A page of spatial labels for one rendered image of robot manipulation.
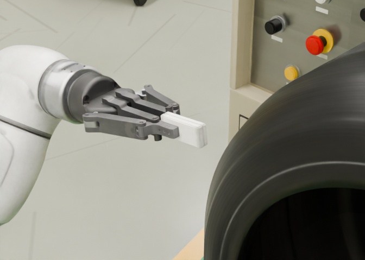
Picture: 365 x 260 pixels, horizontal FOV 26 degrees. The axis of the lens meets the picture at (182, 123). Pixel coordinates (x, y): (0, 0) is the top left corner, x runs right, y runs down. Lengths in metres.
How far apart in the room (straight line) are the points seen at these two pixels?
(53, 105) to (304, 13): 0.71
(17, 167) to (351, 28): 0.76
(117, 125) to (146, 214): 1.87
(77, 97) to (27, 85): 0.11
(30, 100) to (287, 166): 0.56
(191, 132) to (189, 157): 2.21
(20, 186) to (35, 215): 1.73
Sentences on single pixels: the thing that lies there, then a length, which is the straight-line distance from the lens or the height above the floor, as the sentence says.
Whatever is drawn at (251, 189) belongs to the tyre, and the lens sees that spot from 0.79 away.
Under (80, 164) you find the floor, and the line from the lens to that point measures 3.21.
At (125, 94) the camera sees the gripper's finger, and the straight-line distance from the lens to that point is 1.12.
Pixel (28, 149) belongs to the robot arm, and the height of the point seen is 1.13.
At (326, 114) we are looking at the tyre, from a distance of 0.71.
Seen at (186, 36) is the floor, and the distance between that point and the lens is 4.24.
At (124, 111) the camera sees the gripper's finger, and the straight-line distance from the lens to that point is 1.08.
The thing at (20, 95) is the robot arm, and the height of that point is 1.21.
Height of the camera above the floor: 1.78
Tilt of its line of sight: 31 degrees down
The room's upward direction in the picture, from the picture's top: straight up
